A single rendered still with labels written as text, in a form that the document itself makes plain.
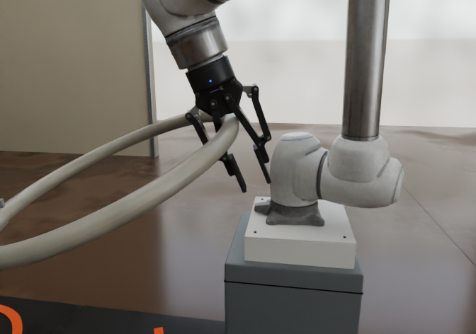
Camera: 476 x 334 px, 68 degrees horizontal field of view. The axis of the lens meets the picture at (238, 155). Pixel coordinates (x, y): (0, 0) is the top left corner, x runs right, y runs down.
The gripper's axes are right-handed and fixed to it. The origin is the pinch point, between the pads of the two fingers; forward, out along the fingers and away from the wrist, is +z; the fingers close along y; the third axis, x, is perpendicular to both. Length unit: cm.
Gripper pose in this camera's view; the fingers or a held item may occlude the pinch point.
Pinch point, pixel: (250, 169)
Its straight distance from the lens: 64.1
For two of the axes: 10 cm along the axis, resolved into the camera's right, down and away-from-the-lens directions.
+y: -9.3, 3.5, 1.1
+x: 0.1, 3.4, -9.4
